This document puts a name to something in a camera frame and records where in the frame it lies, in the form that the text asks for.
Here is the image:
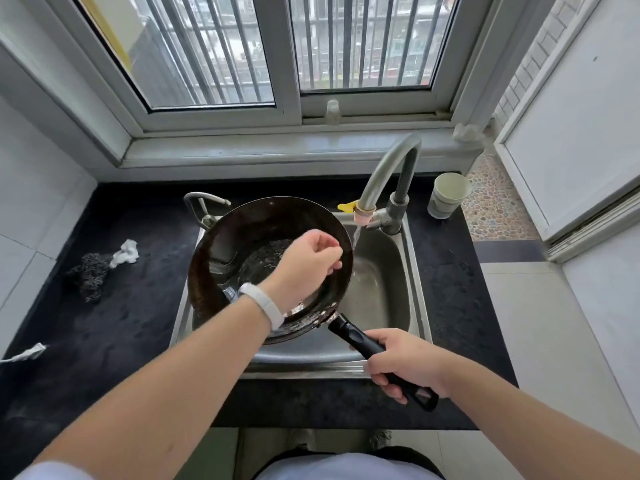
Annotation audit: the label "person's left hand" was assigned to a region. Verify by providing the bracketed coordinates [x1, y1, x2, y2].
[260, 229, 345, 311]

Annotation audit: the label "white sliding window frame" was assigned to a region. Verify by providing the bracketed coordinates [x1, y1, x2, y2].
[42, 0, 501, 140]

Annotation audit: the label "grey curved faucet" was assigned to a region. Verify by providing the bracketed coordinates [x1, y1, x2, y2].
[357, 133, 424, 236]

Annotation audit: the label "crumpled white tissue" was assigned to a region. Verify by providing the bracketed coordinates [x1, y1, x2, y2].
[108, 239, 140, 269]

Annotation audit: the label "white paper cup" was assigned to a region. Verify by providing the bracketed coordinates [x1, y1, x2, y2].
[426, 172, 473, 220]

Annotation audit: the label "black wok with handle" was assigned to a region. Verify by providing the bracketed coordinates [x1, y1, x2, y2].
[187, 196, 440, 413]

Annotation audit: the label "yellow board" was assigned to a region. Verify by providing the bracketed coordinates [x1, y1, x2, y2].
[72, 0, 135, 75]

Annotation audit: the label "white shirt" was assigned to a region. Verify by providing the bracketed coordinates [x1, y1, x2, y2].
[14, 452, 444, 480]

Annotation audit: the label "metal window bars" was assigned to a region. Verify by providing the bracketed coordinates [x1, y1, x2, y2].
[125, 0, 458, 108]

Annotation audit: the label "pink and yellow faucet nozzle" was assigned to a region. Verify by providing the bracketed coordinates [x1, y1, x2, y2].
[337, 198, 377, 229]

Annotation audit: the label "person's right forearm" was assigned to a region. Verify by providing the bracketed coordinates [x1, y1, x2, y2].
[437, 357, 640, 480]

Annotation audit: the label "white door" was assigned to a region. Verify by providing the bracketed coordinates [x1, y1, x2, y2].
[492, 0, 640, 265]

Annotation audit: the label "white wristband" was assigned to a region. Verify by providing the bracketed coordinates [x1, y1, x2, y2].
[237, 282, 286, 332]

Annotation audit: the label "person's left forearm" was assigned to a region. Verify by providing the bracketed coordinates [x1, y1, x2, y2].
[29, 293, 275, 480]

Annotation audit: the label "white lump on sill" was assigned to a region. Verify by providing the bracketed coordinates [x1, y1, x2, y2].
[452, 123, 486, 143]

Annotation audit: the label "dark shorts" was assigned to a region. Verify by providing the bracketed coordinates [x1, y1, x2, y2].
[264, 445, 447, 480]

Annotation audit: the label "person's right hand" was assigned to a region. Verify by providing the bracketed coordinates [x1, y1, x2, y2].
[363, 328, 452, 406]

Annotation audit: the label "dark steel wool scrubber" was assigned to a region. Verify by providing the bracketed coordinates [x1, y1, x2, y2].
[66, 252, 115, 304]

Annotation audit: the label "white cable end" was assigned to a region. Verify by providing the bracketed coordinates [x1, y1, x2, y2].
[0, 343, 49, 365]

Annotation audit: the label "stainless steel sink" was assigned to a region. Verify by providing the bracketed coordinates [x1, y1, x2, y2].
[169, 209, 434, 381]

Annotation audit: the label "small grey looped tap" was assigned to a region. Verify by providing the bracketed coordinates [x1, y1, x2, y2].
[183, 192, 232, 231]

